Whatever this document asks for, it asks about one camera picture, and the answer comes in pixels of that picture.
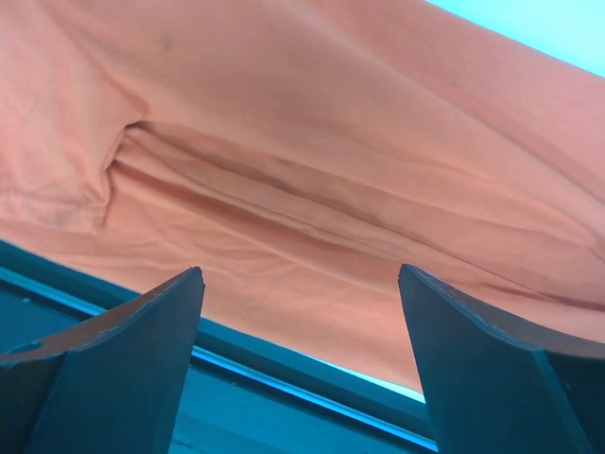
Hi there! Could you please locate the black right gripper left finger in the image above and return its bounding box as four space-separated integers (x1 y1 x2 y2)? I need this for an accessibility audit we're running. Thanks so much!
1 268 204 453

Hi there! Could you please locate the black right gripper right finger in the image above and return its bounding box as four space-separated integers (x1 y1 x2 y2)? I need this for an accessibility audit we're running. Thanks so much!
398 265 604 453

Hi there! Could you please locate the orange t shirt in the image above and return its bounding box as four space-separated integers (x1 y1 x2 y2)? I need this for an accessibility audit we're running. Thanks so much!
1 1 604 389

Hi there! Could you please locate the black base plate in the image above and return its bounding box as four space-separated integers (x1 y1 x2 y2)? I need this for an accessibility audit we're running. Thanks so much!
1 243 437 453

